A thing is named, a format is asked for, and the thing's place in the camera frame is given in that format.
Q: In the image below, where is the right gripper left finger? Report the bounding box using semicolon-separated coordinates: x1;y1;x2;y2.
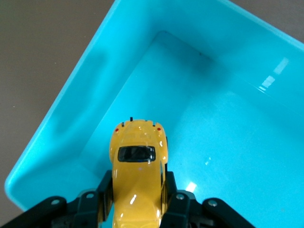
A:
0;170;114;228

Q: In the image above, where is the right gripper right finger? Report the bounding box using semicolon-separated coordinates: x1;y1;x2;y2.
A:
161;171;257;228

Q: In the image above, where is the yellow beetle toy car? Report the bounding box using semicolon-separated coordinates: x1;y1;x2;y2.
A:
109;115;170;228

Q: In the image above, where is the turquoise plastic bin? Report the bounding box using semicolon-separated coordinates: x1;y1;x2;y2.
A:
4;0;304;228

